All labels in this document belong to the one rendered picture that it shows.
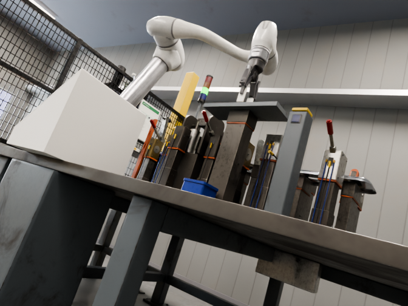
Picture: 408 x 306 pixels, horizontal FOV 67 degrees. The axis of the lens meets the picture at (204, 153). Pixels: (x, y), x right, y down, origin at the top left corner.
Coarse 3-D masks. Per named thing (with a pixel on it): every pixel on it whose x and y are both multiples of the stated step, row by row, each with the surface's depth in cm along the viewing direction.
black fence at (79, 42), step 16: (48, 16) 186; (64, 32) 196; (0, 48) 170; (64, 48) 196; (80, 48) 204; (0, 64) 170; (32, 64) 183; (48, 64) 190; (64, 64) 199; (112, 64) 222; (32, 80) 183; (64, 80) 198; (16, 96) 178; (32, 96) 185; (48, 96) 191; (176, 112) 275; (0, 128) 173
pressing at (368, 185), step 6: (252, 168) 158; (300, 174) 141; (306, 174) 138; (312, 174) 135; (318, 174) 129; (312, 180) 144; (318, 180) 141; (348, 180) 127; (354, 180) 125; (360, 180) 119; (366, 180) 118; (360, 186) 130; (366, 186) 127; (372, 186) 124; (366, 192) 133; (372, 192) 131
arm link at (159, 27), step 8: (160, 16) 161; (168, 16) 160; (152, 24) 161; (160, 24) 158; (168, 24) 157; (152, 32) 163; (160, 32) 160; (168, 32) 158; (160, 40) 164; (168, 40) 163; (176, 40) 167
